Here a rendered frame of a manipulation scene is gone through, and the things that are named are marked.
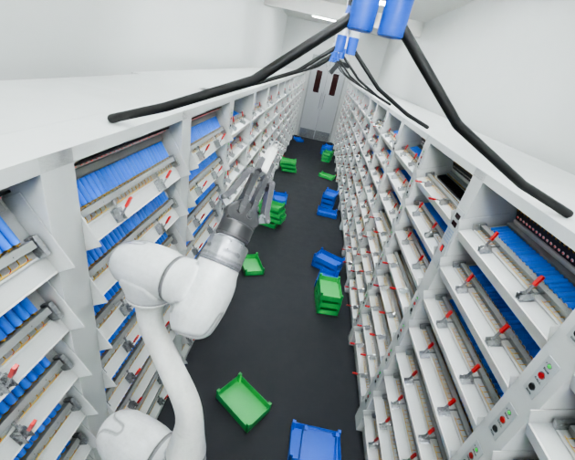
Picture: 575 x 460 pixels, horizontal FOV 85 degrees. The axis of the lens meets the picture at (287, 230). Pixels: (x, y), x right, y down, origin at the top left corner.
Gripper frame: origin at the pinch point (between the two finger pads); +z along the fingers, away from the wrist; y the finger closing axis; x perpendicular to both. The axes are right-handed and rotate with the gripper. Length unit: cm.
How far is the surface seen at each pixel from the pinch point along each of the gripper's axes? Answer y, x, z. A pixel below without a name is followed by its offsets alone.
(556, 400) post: -80, -32, -25
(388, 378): -136, 60, -41
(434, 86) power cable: -24.8, -17.7, 32.8
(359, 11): -0.4, -13.5, 36.1
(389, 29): -7.8, -16.3, 35.7
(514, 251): -93, -9, 19
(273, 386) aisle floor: -116, 131, -78
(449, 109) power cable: -31.5, -18.1, 30.5
